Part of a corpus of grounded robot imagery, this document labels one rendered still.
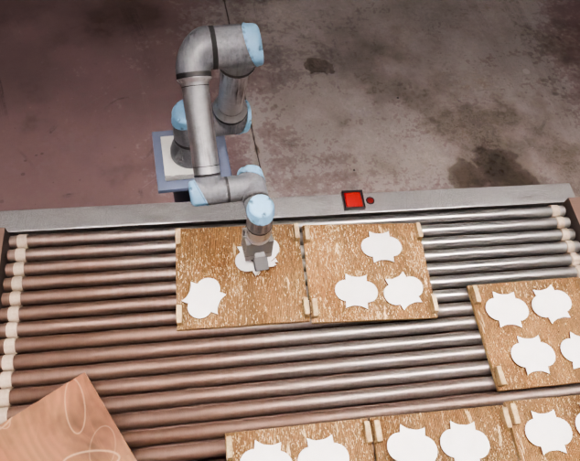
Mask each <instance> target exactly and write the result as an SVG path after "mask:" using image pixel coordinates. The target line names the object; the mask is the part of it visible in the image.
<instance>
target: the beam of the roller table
mask: <svg viewBox="0 0 580 461"><path fill-rule="evenodd" d="M363 197H364V201H365V206H366V209H364V210H347V211H344V208H343V203H342V198H341V194H338V195H320V196H301V197H282V198H270V199H271V200H272V201H273V203H274V219H273V221H283V220H315V219H332V218H348V217H365V216H381V215H398V214H414V213H432V212H448V211H465V210H482V209H514V208H530V207H547V206H549V205H558V206H561V205H562V204H563V203H564V202H565V201H566V200H567V199H568V198H575V194H574V192H573V190H572V188H571V186H570V184H569V183H563V184H544V185H526V186H506V187H488V188H451V189H433V190H414V191H395V192H376V193H363ZM367 197H372V198H374V203H373V204H368V203H367V202H366V198H367ZM246 220H247V216H246V211H245V207H244V204H243V201H236V202H229V203H221V204H215V205H208V206H200V207H194V206H193V205H192V204H191V201H190V202H170V203H152V204H134V205H114V206H96V207H77V208H58V209H21V210H3V211H0V228H6V230H7V231H8V233H9V234H10V236H17V235H18V234H28V235H34V234H50V233H68V232H85V231H117V230H133V229H150V228H166V227H183V226H199V225H216V224H232V223H246Z"/></svg>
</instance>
